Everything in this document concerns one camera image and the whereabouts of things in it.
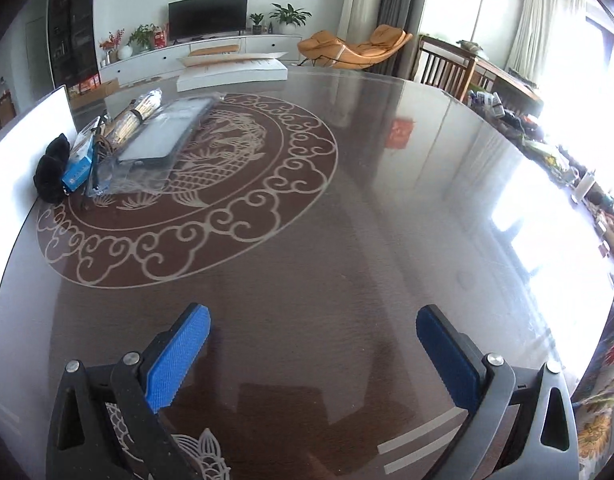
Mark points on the small potted plant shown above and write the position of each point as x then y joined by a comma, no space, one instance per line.
257,22

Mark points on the white cardboard box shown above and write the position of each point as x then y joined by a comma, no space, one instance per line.
17,160

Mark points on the white window curtain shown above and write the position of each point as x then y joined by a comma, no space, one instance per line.
542,25

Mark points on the orange rocking lounge chair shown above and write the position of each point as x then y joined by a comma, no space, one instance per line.
357,50

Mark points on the black cloth pouch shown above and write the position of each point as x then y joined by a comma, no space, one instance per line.
49,175

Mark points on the white round vase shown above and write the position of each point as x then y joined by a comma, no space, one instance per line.
125,52

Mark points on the folded cloth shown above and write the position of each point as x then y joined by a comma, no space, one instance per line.
471,46

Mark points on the bushy potted plant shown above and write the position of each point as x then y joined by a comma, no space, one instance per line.
142,37

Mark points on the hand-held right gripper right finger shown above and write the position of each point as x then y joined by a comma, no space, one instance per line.
449,360

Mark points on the white flat box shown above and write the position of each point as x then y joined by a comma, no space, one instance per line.
232,79

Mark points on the dark display cabinet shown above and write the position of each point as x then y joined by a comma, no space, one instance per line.
72,20

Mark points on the pile of assorted clutter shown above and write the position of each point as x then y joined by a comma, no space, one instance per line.
552,155

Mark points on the open brown cardboard box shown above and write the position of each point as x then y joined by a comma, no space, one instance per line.
89,91

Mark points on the red gift box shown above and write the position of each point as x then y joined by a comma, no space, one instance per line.
160,38

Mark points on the wooden slatted railing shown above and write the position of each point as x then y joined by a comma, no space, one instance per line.
447,67

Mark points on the clear plastic bag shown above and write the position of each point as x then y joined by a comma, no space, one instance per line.
157,135

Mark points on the white television cabinet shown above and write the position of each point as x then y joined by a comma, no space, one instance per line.
152,60

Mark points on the floral cloth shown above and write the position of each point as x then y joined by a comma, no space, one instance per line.
602,400

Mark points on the red flower arrangement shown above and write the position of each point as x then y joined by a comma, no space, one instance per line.
109,45

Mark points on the bundle of wooden sticks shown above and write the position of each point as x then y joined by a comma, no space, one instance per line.
127,122

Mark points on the large green potted plant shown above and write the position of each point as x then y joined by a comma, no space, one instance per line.
289,15

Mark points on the black television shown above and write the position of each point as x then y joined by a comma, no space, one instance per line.
207,15

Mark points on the wooden side desk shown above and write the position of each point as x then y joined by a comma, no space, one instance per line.
507,85

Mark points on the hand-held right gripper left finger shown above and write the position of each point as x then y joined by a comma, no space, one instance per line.
177,355

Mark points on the small blue box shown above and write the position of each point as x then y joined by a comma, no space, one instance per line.
77,172

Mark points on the grey curtain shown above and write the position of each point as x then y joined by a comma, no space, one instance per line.
399,0

